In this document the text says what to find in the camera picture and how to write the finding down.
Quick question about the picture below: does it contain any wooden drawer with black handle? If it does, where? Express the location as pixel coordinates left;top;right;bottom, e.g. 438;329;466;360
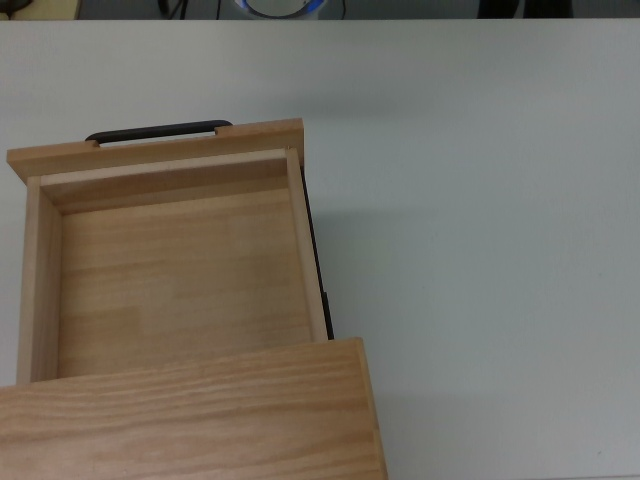
6;118;335;387

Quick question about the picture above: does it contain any dark object behind table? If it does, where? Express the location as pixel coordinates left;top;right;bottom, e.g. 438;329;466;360
476;0;574;20

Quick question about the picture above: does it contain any tan desk behind table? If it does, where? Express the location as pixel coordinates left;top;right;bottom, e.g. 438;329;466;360
0;0;82;21

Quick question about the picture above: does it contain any light wooden cabinet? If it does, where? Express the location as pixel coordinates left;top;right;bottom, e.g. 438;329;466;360
0;337;389;480

